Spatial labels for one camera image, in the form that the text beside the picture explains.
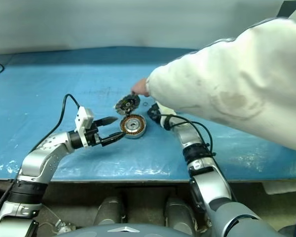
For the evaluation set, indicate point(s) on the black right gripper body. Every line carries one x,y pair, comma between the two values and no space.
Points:
153,113

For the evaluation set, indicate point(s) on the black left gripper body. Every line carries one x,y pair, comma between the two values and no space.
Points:
92,138

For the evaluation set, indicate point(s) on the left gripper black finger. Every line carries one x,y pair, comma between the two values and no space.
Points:
112,138
107,121

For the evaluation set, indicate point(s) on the round motor housing copper windings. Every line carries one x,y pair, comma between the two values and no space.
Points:
133,126

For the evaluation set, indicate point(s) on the round silver motor lid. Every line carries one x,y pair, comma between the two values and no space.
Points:
127,105

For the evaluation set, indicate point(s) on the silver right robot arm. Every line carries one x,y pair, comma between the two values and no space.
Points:
212,177

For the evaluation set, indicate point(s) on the person's bare hand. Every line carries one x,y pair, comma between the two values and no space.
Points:
140,87

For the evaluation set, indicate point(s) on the dark grey rounded shape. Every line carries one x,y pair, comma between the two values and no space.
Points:
109,209
180,214

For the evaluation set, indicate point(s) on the person's white-sleeved arm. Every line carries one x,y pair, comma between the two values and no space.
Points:
236,86

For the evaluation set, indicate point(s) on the white rounded floor object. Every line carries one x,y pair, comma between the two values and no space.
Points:
61,227

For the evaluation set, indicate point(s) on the grey leaning panel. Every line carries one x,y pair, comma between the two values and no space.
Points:
288,8

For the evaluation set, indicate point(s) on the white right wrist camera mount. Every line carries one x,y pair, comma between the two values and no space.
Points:
164,121

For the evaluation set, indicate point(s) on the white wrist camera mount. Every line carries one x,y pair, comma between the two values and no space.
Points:
82,118
164,121

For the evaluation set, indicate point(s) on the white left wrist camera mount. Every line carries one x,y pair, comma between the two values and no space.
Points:
82,118

